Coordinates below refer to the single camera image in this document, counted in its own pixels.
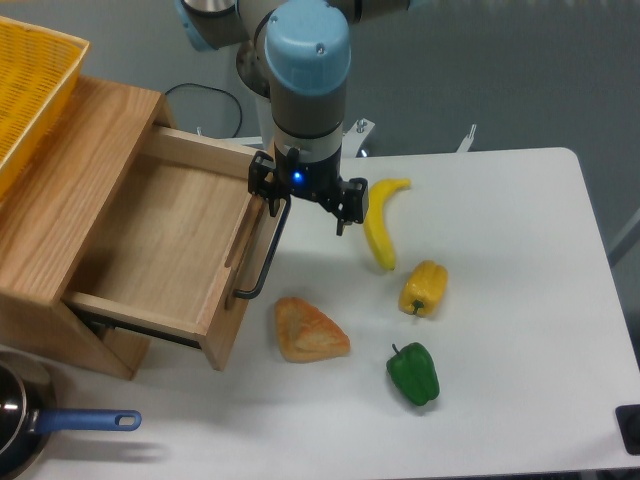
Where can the yellow bell pepper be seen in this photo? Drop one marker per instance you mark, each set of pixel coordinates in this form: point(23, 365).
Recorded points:
point(424, 289)

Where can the wooden drawer cabinet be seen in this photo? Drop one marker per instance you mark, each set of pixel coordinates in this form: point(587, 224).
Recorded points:
point(52, 214)

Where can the triangular bread pastry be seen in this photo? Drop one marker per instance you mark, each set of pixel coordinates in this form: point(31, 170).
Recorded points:
point(305, 334)

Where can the green bell pepper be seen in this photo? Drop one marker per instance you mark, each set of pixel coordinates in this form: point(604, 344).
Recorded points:
point(413, 373)

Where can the yellow banana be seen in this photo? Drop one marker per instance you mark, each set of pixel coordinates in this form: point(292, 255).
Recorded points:
point(375, 230)

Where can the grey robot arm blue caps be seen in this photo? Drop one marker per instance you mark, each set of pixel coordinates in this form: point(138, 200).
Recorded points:
point(304, 52)

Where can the blue handled frying pan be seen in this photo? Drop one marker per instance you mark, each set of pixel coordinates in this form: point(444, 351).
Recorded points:
point(30, 414)

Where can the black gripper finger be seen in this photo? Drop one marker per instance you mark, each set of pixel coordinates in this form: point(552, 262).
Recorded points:
point(351, 204)
point(263, 181)

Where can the yellow plastic basket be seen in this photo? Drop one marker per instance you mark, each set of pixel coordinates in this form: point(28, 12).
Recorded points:
point(39, 71)

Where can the white metal table bracket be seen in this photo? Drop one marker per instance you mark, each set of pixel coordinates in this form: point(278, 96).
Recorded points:
point(467, 142)

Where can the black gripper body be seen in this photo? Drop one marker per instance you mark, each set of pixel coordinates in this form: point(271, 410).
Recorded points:
point(318, 182)

